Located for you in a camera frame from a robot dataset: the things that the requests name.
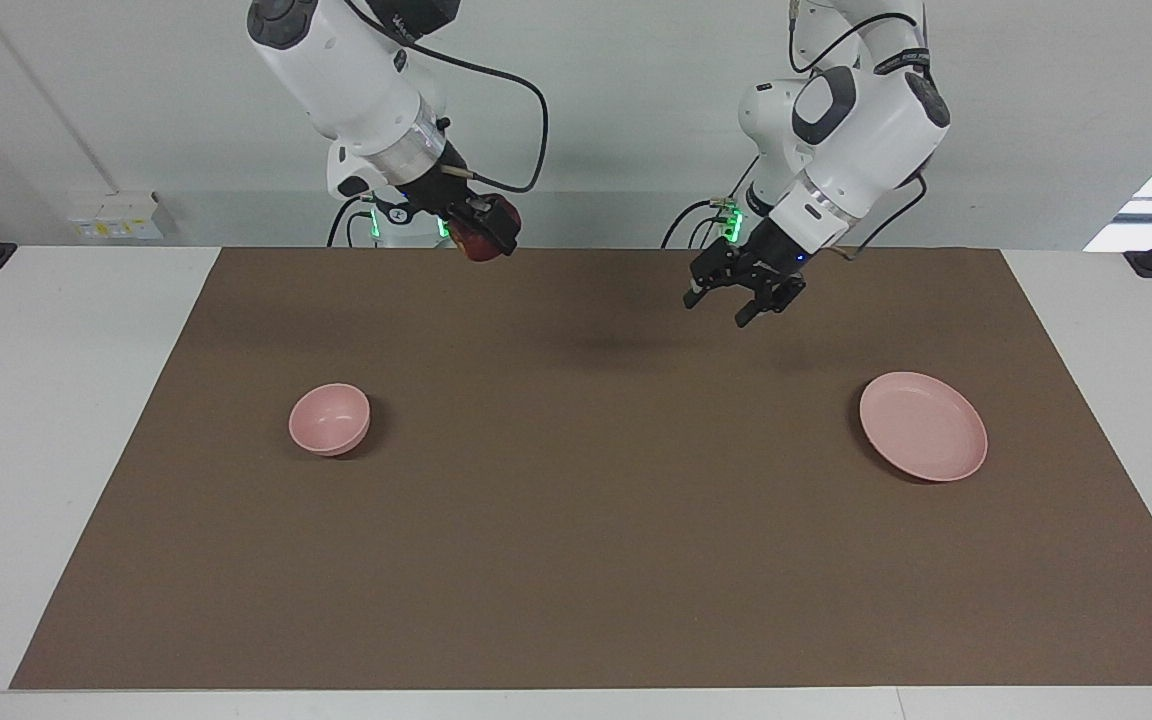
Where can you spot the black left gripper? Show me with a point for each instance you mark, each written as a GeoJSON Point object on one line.
{"type": "Point", "coordinates": [781, 248]}

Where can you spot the white wall outlet box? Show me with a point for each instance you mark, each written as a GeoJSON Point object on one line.
{"type": "Point", "coordinates": [121, 218]}

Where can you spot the brown table mat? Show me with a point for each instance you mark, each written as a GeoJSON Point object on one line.
{"type": "Point", "coordinates": [586, 500]}

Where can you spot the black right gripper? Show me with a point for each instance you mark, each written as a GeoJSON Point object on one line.
{"type": "Point", "coordinates": [441, 185]}

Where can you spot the dark red apple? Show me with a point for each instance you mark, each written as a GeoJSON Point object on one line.
{"type": "Point", "coordinates": [510, 212]}

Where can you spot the pink bowl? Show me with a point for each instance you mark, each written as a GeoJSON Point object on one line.
{"type": "Point", "coordinates": [328, 420]}

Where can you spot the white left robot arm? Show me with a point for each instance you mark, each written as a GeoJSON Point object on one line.
{"type": "Point", "coordinates": [866, 130]}

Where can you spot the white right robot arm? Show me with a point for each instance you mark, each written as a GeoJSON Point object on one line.
{"type": "Point", "coordinates": [346, 70]}

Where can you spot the pink plate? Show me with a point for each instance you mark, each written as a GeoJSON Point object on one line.
{"type": "Point", "coordinates": [921, 425]}

